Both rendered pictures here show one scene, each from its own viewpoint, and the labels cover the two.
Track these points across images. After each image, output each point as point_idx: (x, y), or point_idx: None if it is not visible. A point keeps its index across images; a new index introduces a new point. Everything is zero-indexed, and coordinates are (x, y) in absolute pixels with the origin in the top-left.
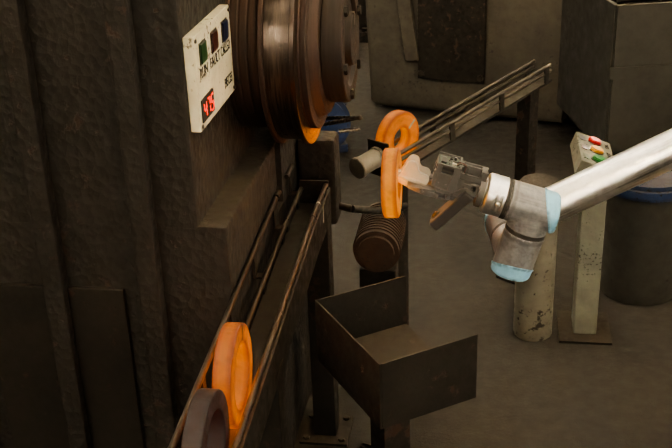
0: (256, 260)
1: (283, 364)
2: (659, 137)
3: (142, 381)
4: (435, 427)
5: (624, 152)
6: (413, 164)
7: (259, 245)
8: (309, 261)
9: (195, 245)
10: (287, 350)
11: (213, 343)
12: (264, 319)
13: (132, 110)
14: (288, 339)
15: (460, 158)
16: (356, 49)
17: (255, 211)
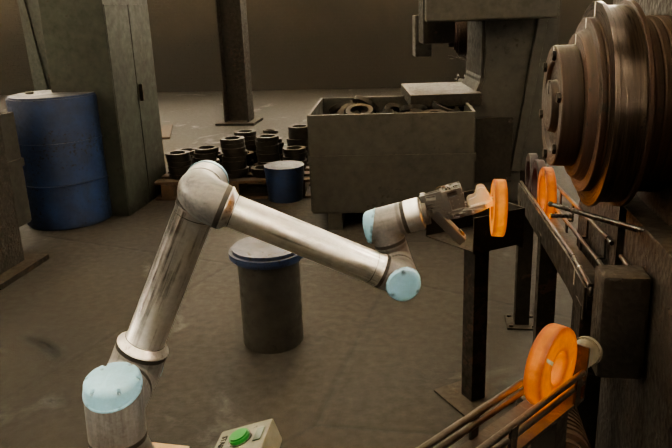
0: (586, 226)
1: (541, 241)
2: (267, 207)
3: None
4: None
5: (297, 219)
6: (479, 186)
7: (596, 236)
8: (559, 257)
9: None
10: (543, 244)
11: (566, 193)
12: (565, 240)
13: None
14: (544, 241)
15: (442, 193)
16: (548, 121)
17: (597, 204)
